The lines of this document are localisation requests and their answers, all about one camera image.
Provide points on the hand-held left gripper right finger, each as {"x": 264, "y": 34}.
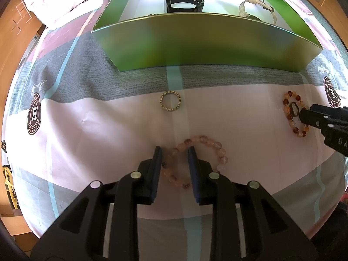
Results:
{"x": 193, "y": 174}

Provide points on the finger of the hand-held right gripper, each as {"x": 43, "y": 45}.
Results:
{"x": 334, "y": 112}
{"x": 315, "y": 121}

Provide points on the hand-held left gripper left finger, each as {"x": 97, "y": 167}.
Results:
{"x": 157, "y": 174}

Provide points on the green cardboard box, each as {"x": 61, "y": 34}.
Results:
{"x": 204, "y": 43}

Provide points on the black wrist watch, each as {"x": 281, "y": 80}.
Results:
{"x": 170, "y": 4}

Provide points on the wooden bed headboard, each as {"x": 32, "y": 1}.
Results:
{"x": 13, "y": 19}

